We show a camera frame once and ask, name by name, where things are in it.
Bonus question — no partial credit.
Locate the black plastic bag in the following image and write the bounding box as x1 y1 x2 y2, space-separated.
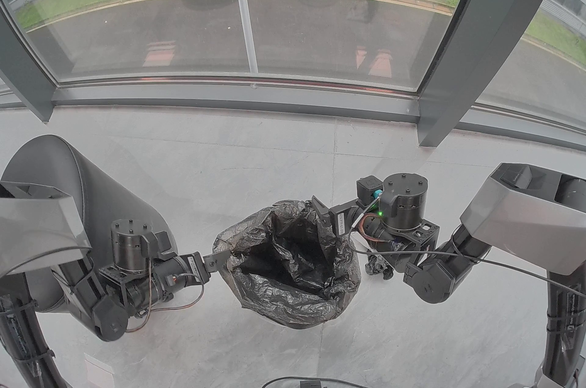
212 199 362 329

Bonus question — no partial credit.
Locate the window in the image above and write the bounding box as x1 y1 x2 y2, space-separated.
0 0 586 149

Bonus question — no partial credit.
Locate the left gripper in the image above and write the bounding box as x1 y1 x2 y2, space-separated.
151 252 232 302

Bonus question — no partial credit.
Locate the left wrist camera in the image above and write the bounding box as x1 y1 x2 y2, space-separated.
143 231 174 261

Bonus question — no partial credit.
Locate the dark grey round chair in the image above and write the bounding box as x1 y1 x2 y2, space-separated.
0 135 179 314

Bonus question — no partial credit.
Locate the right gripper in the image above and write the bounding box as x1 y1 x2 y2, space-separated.
311 194 390 250

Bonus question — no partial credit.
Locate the black plastic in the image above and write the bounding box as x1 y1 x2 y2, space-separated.
365 253 394 282

